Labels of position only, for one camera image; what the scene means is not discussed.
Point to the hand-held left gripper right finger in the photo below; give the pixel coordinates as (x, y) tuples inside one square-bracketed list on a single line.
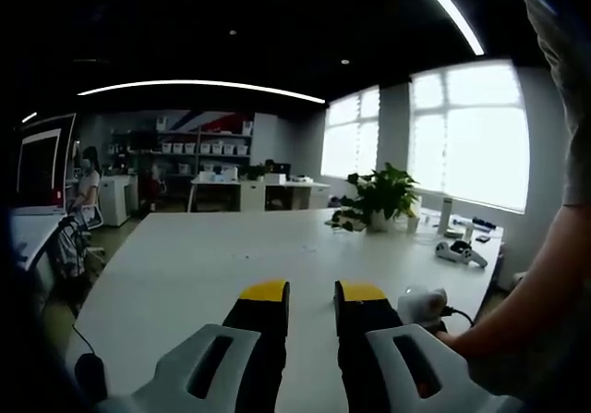
[(367, 316)]

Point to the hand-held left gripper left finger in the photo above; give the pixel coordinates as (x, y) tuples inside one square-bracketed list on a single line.
[(258, 313)]

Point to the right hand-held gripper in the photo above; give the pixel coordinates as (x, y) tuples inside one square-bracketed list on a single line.
[(420, 307)]

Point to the person's right hand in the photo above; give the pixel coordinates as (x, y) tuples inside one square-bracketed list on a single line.
[(464, 346)]

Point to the white game controller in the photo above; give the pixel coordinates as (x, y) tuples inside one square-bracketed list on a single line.
[(461, 256)]

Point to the small white cup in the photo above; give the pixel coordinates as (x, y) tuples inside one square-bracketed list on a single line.
[(413, 224)]

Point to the white cylindrical bottle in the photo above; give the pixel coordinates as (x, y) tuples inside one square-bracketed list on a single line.
[(445, 216)]

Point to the potted green plant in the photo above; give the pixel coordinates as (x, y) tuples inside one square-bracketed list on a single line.
[(388, 196)]

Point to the white cabinet desk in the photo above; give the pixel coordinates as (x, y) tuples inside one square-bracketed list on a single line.
[(254, 196)]

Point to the small green plant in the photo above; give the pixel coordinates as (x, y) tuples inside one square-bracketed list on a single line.
[(256, 173)]

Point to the small black monitor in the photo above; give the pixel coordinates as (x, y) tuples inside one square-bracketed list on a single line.
[(279, 168)]

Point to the shelf with white bins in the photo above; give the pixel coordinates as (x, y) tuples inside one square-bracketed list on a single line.
[(203, 147)]

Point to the black computer mouse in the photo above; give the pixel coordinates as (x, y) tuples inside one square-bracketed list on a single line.
[(91, 378)]

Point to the white floor cabinet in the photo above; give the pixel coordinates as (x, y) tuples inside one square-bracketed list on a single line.
[(117, 200)]

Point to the white office chair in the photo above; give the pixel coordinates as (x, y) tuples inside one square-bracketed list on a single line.
[(92, 221)]

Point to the checked cloth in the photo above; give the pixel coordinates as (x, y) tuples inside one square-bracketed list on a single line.
[(71, 246)]

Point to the white ceiling light strip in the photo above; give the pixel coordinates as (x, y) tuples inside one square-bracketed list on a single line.
[(198, 82), (450, 11)]

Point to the white laptop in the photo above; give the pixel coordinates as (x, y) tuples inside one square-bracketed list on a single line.
[(39, 168)]

